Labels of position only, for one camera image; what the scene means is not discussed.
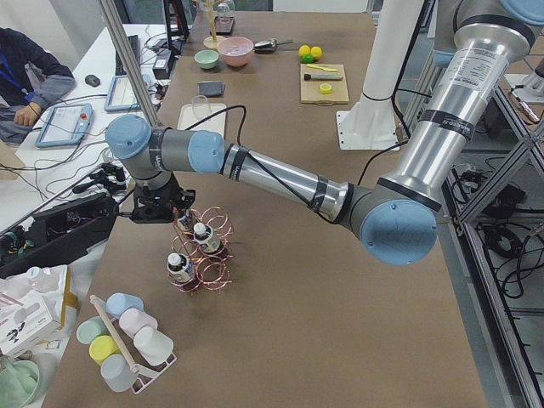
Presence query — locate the seated person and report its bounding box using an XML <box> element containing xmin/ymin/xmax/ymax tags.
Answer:
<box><xmin>1</xmin><ymin>28</ymin><xmax>76</xmax><ymax>145</ymax></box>

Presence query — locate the green empty bowl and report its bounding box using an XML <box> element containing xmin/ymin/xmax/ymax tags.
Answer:
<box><xmin>194</xmin><ymin>49</ymin><xmax>219</xmax><ymax>70</ymax></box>

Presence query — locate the half lemon slice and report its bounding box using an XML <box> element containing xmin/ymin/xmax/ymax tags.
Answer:
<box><xmin>319</xmin><ymin>83</ymin><xmax>332</xmax><ymax>94</ymax></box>

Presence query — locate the tea bottle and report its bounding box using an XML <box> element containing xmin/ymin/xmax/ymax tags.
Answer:
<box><xmin>176</xmin><ymin>209</ymin><xmax>196</xmax><ymax>235</ymax></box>
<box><xmin>167</xmin><ymin>252</ymin><xmax>196</xmax><ymax>284</ymax></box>
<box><xmin>194</xmin><ymin>222</ymin><xmax>224</xmax><ymax>255</ymax></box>

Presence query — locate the bamboo cutting board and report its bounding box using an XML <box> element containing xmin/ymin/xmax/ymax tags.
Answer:
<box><xmin>300</xmin><ymin>64</ymin><xmax>349</xmax><ymax>105</ymax></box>

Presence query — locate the pink bowl of ice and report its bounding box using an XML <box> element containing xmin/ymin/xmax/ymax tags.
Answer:
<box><xmin>218</xmin><ymin>37</ymin><xmax>254</xmax><ymax>67</ymax></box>

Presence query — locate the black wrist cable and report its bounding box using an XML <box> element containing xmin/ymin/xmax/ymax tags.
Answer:
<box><xmin>182</xmin><ymin>104</ymin><xmax>337</xmax><ymax>224</ymax></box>

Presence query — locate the green cup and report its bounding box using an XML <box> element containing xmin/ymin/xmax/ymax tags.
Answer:
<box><xmin>76</xmin><ymin>316</ymin><xmax>109</xmax><ymax>345</ymax></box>

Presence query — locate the copper wire bottle basket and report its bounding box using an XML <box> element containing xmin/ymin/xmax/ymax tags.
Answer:
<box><xmin>166</xmin><ymin>207</ymin><xmax>235</xmax><ymax>292</ymax></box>

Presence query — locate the yellow cup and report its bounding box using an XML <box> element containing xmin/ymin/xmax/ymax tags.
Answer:
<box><xmin>88</xmin><ymin>335</ymin><xmax>121</xmax><ymax>366</ymax></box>

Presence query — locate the tea bottle front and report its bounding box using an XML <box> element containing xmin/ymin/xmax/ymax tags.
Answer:
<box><xmin>167</xmin><ymin>252</ymin><xmax>196</xmax><ymax>284</ymax></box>

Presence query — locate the grey folded cloth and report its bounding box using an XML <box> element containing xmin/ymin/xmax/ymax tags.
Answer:
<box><xmin>197</xmin><ymin>81</ymin><xmax>225</xmax><ymax>97</ymax></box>

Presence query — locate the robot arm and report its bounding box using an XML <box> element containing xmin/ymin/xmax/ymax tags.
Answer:
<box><xmin>105</xmin><ymin>1</ymin><xmax>543</xmax><ymax>265</ymax></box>

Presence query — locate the upper teach pendant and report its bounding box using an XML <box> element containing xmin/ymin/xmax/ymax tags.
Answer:
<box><xmin>104</xmin><ymin>75</ymin><xmax>140</xmax><ymax>113</ymax></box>

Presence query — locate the aluminium frame post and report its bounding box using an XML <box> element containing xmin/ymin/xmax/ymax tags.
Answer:
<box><xmin>98</xmin><ymin>0</ymin><xmax>161</xmax><ymax>127</ymax></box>

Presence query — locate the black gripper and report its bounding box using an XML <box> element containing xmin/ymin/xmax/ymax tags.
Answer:
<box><xmin>117</xmin><ymin>173</ymin><xmax>196</xmax><ymax>224</ymax></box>

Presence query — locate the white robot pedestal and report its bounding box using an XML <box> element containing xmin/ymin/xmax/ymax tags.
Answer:
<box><xmin>337</xmin><ymin>0</ymin><xmax>425</xmax><ymax>150</ymax></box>

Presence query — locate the yellow plastic knife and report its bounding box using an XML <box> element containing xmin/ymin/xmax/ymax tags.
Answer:
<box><xmin>306</xmin><ymin>64</ymin><xmax>339</xmax><ymax>72</ymax></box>

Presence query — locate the lower teach pendant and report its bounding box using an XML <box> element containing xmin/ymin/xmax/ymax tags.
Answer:
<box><xmin>35</xmin><ymin>103</ymin><xmax>94</xmax><ymax>149</ymax></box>

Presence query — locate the teach pendant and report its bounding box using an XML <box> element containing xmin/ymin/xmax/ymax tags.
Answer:
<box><xmin>104</xmin><ymin>75</ymin><xmax>140</xmax><ymax>113</ymax></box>
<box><xmin>35</xmin><ymin>103</ymin><xmax>94</xmax><ymax>149</ymax></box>

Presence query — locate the black computer mouse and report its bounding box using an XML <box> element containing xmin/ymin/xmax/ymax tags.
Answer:
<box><xmin>84</xmin><ymin>74</ymin><xmax>101</xmax><ymax>88</ymax></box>

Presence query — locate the clear wine glass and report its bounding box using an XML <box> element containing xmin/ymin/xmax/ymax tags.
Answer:
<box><xmin>191</xmin><ymin>94</ymin><xmax>213</xmax><ymax>120</ymax></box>

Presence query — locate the grey cup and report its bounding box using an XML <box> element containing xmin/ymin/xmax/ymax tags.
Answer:
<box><xmin>100</xmin><ymin>354</ymin><xmax>137</xmax><ymax>393</ymax></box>

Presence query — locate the steel ice scoop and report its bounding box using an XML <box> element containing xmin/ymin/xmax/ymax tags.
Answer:
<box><xmin>253</xmin><ymin>38</ymin><xmax>293</xmax><ymax>54</ymax></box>

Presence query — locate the white cup rack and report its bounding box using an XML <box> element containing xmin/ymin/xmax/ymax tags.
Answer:
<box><xmin>89</xmin><ymin>295</ymin><xmax>178</xmax><ymax>395</ymax></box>

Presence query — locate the wooden mug tree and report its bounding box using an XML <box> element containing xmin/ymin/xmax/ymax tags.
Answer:
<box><xmin>194</xmin><ymin>0</ymin><xmax>225</xmax><ymax>50</ymax></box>

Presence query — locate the pink cup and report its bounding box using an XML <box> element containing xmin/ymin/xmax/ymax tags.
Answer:
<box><xmin>119</xmin><ymin>308</ymin><xmax>158</xmax><ymax>339</ymax></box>

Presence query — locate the white cup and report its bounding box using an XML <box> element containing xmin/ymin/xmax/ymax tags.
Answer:
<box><xmin>133</xmin><ymin>326</ymin><xmax>173</xmax><ymax>366</ymax></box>

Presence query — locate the blue cup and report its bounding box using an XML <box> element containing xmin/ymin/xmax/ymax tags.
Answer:
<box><xmin>106</xmin><ymin>292</ymin><xmax>144</xmax><ymax>318</ymax></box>

